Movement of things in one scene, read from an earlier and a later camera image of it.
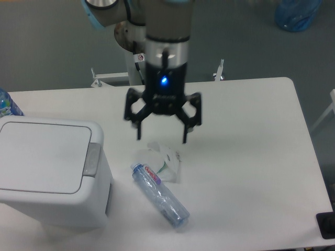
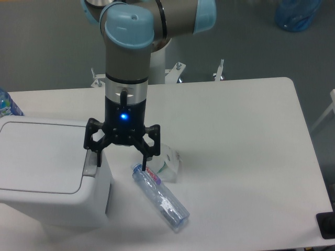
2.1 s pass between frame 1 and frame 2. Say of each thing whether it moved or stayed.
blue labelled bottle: stayed
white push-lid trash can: stayed
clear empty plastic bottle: stayed
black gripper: moved
